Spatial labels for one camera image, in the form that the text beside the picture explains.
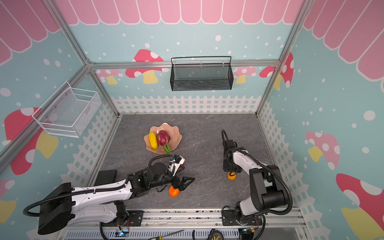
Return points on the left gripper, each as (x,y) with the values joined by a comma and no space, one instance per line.
(182,186)

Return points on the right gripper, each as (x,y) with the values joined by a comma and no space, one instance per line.
(231,167)

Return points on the orange yellow fake mango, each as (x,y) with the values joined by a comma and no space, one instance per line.
(232,176)

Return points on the orange fake tangerine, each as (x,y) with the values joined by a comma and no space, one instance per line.
(173,192)

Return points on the pink fake dragon fruit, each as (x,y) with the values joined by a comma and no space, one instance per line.
(163,139)

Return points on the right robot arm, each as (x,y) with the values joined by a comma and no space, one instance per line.
(269,194)

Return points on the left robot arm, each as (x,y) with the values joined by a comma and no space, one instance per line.
(105,204)

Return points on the pink scalloped fruit bowl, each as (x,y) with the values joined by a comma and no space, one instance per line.
(174,133)

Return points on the black yellow tape measure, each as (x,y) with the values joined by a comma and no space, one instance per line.
(215,235)

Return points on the green circuit board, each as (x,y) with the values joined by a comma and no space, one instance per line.
(122,233)

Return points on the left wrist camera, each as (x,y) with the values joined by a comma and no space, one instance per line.
(175,163)

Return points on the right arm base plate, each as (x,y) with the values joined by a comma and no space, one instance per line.
(235,218)

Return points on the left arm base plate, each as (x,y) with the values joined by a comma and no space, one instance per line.
(130,218)

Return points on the yellow handled screwdriver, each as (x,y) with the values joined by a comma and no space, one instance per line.
(170,234)

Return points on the black mesh wall basket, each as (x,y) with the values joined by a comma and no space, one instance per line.
(207,73)

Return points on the white wire wall basket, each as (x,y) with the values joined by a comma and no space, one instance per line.
(68,112)

